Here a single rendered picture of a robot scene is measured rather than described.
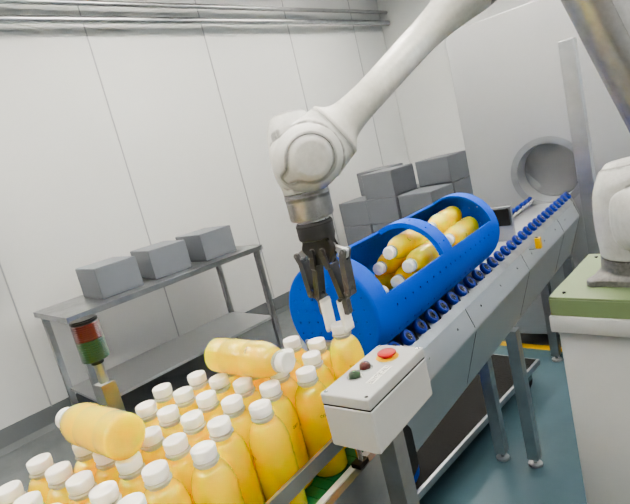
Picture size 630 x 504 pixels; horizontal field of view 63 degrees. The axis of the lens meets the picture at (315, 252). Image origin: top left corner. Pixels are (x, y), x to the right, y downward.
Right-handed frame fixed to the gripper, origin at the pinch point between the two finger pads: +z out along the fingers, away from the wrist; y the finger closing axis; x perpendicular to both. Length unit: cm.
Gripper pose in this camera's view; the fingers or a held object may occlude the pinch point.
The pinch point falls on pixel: (336, 314)
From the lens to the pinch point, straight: 106.0
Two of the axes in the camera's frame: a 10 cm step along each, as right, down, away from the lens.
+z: 2.4, 9.5, 1.8
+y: -7.7, 0.7, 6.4
